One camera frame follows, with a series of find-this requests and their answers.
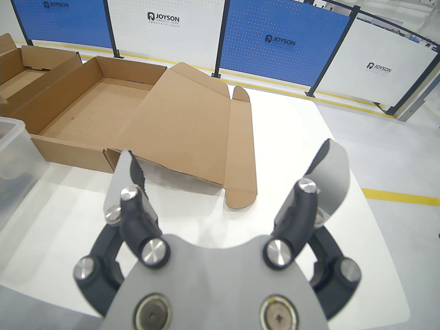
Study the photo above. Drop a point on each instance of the white perforated partition panel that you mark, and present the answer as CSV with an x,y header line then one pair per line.
x,y
374,66
165,18

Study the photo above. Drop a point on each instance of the blue perforated partition panel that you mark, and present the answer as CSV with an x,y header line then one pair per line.
x,y
282,39
58,4

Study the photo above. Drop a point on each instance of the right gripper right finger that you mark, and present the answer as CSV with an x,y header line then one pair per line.
x,y
299,214

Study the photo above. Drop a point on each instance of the shallow cardboard box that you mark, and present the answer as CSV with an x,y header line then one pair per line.
x,y
24,77

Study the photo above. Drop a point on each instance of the clear plastic tray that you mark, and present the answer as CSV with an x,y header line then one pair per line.
x,y
19,187

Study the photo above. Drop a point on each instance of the large open cardboard box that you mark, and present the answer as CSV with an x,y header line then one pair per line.
x,y
113,111

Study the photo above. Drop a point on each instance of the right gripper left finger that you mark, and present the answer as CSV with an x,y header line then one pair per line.
x,y
135,223

